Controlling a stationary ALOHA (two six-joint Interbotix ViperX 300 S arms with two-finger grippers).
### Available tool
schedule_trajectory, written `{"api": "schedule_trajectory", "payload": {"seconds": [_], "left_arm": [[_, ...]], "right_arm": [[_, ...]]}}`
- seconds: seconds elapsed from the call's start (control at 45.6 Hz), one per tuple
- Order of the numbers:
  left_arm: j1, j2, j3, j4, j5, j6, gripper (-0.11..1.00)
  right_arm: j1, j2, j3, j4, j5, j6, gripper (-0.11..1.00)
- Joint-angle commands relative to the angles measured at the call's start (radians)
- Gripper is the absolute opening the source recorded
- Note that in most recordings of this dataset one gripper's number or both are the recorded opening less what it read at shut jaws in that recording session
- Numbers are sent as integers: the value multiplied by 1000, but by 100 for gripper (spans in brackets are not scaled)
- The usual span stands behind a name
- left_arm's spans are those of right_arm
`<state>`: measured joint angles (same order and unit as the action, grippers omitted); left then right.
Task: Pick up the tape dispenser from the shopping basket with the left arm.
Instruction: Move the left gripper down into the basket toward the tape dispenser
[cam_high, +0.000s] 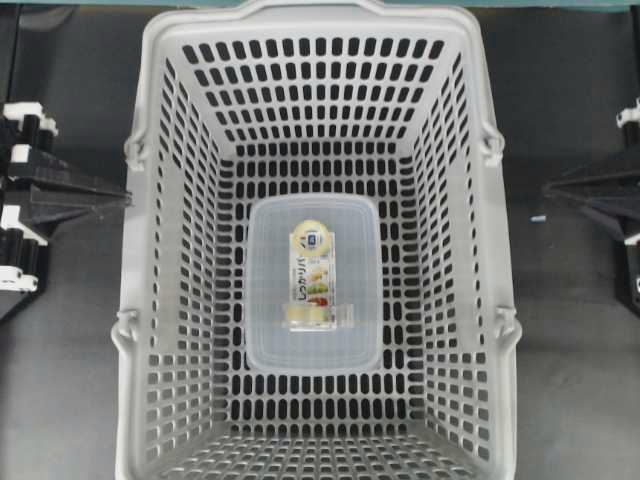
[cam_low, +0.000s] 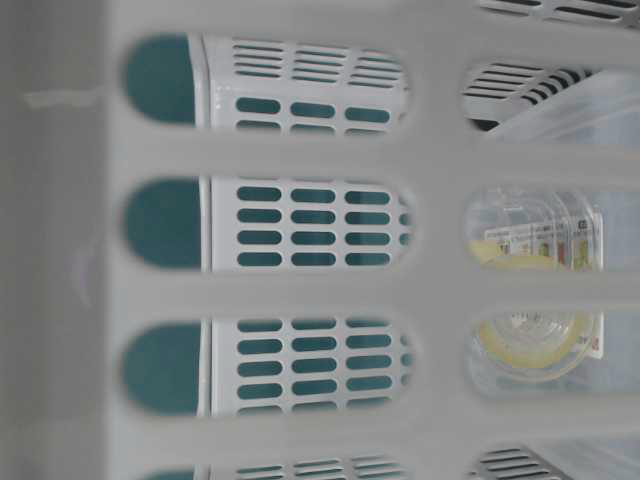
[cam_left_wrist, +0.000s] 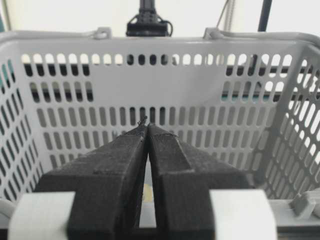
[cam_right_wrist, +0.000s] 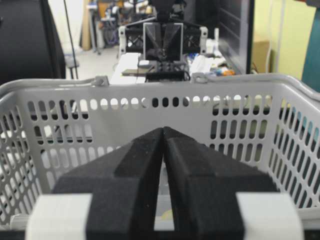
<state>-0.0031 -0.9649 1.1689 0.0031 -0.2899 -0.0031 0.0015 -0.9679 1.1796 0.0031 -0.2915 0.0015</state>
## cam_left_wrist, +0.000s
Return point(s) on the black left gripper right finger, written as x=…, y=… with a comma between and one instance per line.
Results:
x=182, y=176

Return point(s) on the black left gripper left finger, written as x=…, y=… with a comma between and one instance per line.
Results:
x=108, y=184

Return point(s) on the grey plastic shopping basket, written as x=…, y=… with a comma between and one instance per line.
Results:
x=250, y=99

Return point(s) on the black vertical pole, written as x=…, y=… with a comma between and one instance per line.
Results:
x=264, y=15

